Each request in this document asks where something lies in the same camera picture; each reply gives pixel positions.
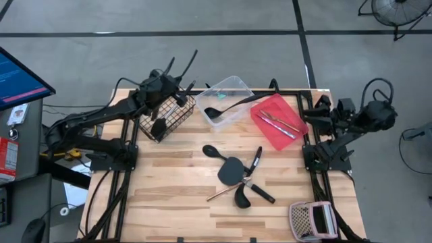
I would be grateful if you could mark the black table edge clamp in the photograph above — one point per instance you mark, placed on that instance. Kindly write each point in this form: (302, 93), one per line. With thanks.
(275, 86)

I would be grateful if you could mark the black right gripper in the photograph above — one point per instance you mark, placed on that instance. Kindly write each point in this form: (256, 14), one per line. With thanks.
(344, 114)

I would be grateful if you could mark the black ladle with white label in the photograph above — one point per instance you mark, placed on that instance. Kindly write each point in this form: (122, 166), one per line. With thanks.
(241, 200)

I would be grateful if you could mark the black computer mouse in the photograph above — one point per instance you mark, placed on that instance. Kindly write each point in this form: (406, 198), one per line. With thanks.
(33, 233)

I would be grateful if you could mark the grey desk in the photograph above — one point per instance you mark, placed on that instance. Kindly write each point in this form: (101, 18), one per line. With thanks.
(30, 152)

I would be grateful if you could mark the black floor fan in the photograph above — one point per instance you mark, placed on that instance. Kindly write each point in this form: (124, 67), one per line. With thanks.
(398, 11)

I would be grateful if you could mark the computer monitor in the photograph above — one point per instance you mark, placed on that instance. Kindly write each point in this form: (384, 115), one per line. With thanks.
(20, 81)

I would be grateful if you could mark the red plastic tray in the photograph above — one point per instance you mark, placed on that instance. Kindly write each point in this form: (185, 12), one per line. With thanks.
(283, 108)

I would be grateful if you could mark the rose gold cutlery piece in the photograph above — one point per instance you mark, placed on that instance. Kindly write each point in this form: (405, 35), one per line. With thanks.
(219, 195)

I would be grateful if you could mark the black keyboard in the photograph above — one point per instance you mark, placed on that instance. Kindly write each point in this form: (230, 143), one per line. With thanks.
(3, 209)

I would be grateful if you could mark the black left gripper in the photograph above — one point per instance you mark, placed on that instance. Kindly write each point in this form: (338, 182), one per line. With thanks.
(158, 89)

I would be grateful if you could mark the black slotted spoon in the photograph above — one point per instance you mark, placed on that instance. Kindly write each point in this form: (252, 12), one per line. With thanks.
(210, 150)

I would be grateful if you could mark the clear plastic container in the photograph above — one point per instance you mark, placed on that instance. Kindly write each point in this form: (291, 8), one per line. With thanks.
(233, 118)

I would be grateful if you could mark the black table edge bracket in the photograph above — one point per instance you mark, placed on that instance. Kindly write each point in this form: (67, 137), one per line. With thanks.
(180, 240)
(253, 240)

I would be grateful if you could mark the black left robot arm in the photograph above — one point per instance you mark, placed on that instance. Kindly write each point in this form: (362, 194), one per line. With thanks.
(94, 114)

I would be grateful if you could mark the pink plastic basket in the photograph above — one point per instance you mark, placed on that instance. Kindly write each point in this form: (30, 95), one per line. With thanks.
(303, 221)

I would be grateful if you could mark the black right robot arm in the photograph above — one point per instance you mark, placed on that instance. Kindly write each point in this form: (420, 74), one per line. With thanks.
(378, 116)

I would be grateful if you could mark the white id badge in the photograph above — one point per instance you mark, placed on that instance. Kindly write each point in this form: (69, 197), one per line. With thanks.
(18, 114)

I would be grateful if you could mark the yellow tool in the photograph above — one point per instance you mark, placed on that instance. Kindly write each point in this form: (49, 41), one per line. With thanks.
(74, 154)

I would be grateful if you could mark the grey stand base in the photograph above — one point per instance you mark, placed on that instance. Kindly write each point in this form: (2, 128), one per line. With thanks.
(422, 131)

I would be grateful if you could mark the white tape roll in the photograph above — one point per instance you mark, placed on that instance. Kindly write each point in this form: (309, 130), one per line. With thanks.
(61, 211)

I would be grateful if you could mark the red cardboard box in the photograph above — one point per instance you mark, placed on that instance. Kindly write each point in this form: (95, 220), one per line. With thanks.
(8, 158)

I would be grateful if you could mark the black desk leg bar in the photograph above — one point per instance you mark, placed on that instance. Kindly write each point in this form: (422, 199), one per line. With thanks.
(67, 175)

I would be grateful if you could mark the white paper sheet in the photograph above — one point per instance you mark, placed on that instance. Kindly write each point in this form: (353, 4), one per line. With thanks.
(76, 195)

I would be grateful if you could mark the iridescent table knife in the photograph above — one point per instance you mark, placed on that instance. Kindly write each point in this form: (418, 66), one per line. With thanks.
(276, 127)

